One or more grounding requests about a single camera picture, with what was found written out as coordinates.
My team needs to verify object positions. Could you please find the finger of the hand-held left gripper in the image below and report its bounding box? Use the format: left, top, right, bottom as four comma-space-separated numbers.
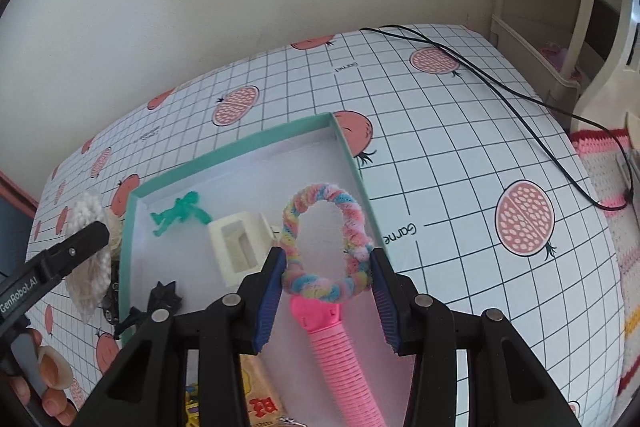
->
22, 221, 111, 280

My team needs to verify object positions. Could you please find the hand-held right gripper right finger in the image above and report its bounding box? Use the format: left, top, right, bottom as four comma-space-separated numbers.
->
369, 247, 583, 427

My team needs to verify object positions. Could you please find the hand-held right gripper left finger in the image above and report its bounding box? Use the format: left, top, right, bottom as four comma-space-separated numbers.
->
85, 246, 288, 427

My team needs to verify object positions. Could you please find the clear cotton swab pack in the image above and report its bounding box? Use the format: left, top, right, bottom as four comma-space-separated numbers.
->
65, 189, 115, 323

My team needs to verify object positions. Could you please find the white plastic holder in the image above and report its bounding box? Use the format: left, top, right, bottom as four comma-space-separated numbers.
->
207, 212, 281, 293

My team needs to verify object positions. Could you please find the pastel braided hair tie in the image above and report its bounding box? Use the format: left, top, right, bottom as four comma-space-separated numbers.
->
277, 183, 376, 305

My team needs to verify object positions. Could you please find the yellow red snack packet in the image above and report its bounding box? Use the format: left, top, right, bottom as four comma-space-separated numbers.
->
184, 354, 301, 427

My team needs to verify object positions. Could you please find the black toy figure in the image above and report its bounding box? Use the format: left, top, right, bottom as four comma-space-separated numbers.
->
112, 281, 181, 340

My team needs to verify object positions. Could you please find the green toy figure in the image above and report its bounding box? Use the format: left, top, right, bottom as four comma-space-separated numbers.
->
150, 190, 213, 238

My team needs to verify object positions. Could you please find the teal rimmed white box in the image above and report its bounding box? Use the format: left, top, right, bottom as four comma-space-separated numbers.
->
117, 111, 416, 427

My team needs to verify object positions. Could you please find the person's left hand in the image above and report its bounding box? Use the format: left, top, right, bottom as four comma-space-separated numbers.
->
10, 327, 78, 427

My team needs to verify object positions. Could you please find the dark panelled cabinet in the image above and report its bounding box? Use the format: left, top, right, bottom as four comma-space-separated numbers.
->
0, 197, 36, 278

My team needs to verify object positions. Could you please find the dark patterned band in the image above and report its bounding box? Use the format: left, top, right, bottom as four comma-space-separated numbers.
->
102, 264, 122, 325

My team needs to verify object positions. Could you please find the pink corrugated tube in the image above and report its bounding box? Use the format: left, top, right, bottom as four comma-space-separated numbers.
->
289, 294, 388, 427

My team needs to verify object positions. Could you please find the pink board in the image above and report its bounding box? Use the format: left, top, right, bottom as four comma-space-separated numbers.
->
0, 169, 41, 212

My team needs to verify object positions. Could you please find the pomegranate print tablecloth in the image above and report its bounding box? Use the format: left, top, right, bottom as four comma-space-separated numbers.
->
25, 24, 626, 427

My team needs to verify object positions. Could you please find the pink item on shelf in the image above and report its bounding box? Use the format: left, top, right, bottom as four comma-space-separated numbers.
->
537, 42, 583, 80

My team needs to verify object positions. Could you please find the white shelf unit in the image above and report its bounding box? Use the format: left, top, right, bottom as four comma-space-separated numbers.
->
490, 0, 640, 138

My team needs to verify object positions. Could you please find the black cable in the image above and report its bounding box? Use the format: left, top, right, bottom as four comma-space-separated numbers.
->
360, 25, 640, 210

